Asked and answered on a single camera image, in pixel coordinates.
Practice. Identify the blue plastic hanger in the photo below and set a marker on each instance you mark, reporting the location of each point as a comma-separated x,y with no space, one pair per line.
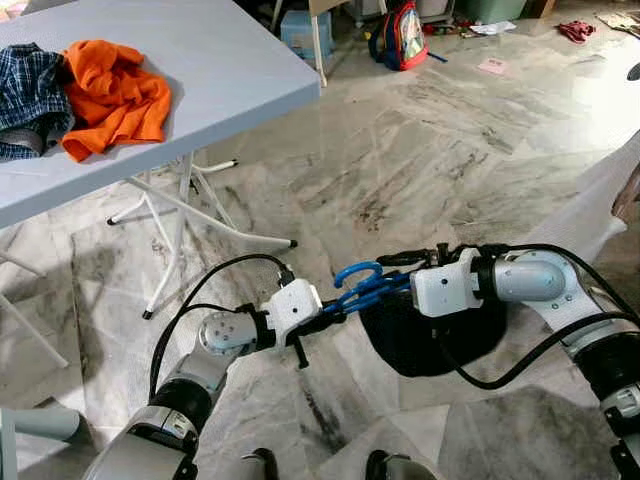
375,292

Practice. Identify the dark navy garment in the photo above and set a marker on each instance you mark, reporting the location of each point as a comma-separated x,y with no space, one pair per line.
430,345

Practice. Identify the reddish brown hanger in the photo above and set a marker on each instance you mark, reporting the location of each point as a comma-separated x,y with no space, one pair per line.
628,195

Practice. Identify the robot left leg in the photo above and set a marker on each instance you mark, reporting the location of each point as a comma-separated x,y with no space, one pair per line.
262,465

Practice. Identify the robot leg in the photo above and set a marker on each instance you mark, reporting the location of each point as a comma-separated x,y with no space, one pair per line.
262,465
395,468

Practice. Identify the long white garment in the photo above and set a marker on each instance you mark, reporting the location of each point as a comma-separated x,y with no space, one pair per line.
590,210

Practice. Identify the robot right leg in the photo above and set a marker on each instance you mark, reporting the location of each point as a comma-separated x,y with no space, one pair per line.
395,468

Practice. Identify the pink paper slip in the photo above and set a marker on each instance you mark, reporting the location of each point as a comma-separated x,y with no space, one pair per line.
493,66

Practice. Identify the red and blue backpack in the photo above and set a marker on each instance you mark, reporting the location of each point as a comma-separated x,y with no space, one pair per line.
405,35

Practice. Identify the white paper sheet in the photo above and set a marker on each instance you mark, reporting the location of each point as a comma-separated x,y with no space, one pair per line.
493,27

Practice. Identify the small red cloth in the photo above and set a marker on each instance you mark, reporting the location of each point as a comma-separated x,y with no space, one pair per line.
576,31

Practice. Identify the beige floor cloth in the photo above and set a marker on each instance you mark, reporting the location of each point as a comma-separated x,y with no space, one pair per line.
620,22

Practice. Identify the orange garment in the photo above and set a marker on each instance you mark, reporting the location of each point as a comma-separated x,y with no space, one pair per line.
115,100

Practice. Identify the blue plaid shirt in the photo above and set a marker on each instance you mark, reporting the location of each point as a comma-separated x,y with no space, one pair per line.
30,95

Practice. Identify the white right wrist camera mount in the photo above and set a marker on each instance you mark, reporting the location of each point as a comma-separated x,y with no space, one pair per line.
445,285

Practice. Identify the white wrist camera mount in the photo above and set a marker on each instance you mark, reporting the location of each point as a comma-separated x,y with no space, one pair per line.
445,285
292,308

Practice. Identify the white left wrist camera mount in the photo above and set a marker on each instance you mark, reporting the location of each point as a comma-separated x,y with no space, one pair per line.
292,308

